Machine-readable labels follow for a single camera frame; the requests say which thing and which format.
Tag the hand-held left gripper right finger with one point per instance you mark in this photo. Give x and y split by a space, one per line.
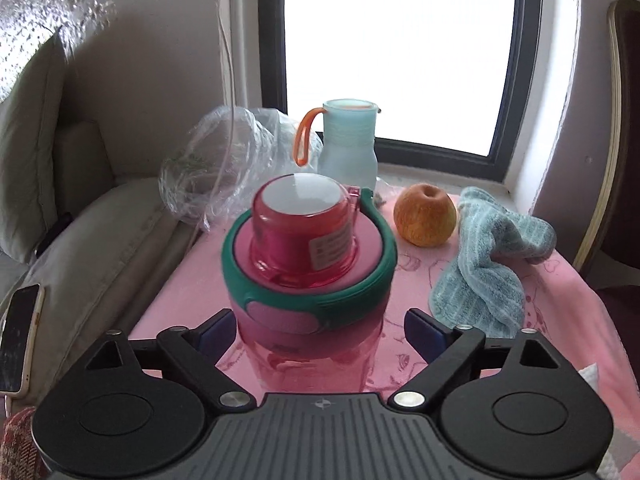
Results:
424 334

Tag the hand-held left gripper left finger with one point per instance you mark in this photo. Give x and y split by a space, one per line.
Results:
220 334

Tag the teal striped towel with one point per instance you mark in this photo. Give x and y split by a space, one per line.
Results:
485 265

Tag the apple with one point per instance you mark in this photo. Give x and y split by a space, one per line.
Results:
425 215

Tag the pink printed cloth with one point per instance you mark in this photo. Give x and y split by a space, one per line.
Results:
560 310

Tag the beige sofa cushion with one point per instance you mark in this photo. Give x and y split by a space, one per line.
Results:
100 250

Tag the clear plastic bag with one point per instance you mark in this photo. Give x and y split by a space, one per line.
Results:
220 170

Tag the white paper tissue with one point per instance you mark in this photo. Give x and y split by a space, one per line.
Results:
590 375

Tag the smartphone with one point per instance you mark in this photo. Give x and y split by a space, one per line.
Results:
19 345

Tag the red plaid cloth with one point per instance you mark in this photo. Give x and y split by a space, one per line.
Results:
20 445

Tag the dark window frame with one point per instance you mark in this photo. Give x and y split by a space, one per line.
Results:
520 110

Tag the dark red chair gold frame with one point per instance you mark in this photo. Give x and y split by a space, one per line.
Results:
629 170

